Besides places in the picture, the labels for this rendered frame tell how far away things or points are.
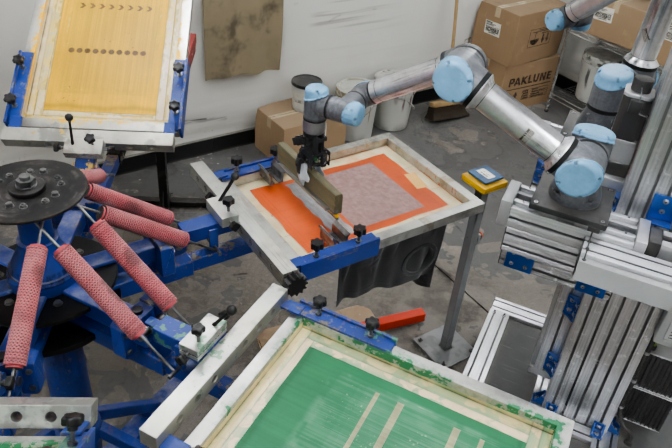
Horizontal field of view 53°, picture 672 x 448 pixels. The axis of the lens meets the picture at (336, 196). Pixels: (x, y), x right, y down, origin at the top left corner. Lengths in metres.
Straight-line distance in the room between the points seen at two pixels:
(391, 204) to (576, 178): 0.81
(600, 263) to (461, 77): 0.67
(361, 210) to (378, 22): 2.65
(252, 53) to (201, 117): 0.53
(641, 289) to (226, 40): 2.91
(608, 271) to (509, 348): 1.14
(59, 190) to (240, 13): 2.53
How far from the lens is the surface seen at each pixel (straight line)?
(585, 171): 1.87
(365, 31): 4.84
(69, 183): 1.92
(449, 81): 1.86
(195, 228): 2.15
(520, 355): 3.08
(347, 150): 2.70
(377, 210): 2.42
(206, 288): 3.50
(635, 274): 2.07
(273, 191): 2.47
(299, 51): 4.59
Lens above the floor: 2.33
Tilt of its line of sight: 34 degrees down
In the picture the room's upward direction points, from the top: 5 degrees clockwise
